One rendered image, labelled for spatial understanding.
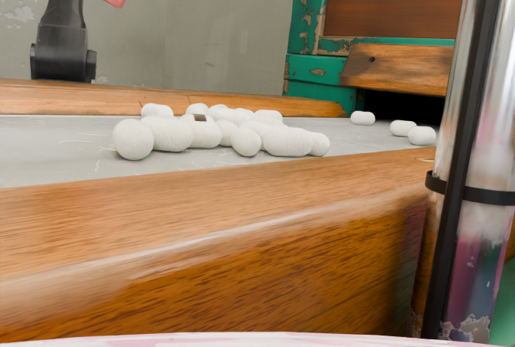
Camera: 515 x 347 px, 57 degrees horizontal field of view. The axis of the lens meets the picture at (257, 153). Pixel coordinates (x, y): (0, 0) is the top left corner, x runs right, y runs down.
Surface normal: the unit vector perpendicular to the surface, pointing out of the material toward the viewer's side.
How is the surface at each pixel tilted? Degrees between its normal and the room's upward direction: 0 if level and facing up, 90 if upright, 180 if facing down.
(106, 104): 45
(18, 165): 0
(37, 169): 0
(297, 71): 90
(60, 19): 53
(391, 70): 67
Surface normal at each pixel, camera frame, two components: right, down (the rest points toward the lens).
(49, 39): 0.30, -0.43
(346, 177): 0.11, -0.98
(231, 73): -0.71, 0.04
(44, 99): 0.59, -0.56
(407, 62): -0.58, -0.33
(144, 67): 0.69, 0.19
